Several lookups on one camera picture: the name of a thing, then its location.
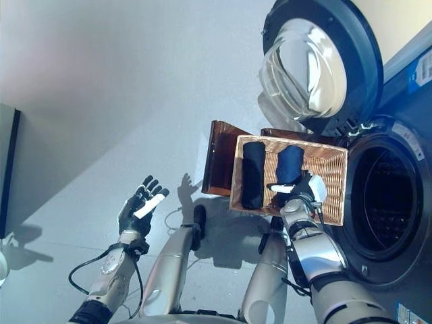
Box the silver robot leg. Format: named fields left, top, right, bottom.
left=139, top=223, right=200, bottom=319
left=240, top=232, right=290, bottom=324

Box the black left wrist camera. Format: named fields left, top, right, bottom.
left=126, top=240, right=150, bottom=258

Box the dark grey washing machine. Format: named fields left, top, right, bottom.
left=323, top=43, right=432, bottom=324

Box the right silver robot leg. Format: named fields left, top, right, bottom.
left=240, top=232, right=290, bottom=324

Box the white rounded plastic object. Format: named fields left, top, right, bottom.
left=0, top=248, right=10, bottom=288

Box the white barcode label sticker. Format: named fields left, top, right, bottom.
left=406, top=55, right=432, bottom=92

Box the brown wooden stool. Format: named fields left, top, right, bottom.
left=200, top=119, right=346, bottom=197

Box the round glass washer door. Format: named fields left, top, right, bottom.
left=257, top=0, right=385, bottom=136

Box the blue energy label sticker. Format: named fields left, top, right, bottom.
left=396, top=301, right=422, bottom=324

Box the rectangular wicker basket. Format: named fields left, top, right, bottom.
left=229, top=134, right=349, bottom=227

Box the left silver robot leg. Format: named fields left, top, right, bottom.
left=139, top=223, right=200, bottom=319

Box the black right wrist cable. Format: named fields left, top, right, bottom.
left=281, top=194, right=327, bottom=295

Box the blue cloth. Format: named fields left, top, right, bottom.
left=274, top=145, right=305, bottom=190

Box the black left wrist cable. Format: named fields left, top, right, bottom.
left=67, top=245, right=145, bottom=321

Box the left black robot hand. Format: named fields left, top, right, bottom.
left=117, top=174, right=171, bottom=239

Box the white floor cable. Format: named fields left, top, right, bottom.
left=164, top=208, right=186, bottom=234

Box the grey robot torso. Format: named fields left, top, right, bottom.
left=132, top=309, right=244, bottom=324

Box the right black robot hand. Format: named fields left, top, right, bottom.
left=266, top=173, right=327, bottom=204

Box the black cloth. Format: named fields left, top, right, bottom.
left=240, top=142, right=267, bottom=210

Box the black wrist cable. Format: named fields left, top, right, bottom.
left=67, top=245, right=145, bottom=321
left=281, top=194, right=327, bottom=295

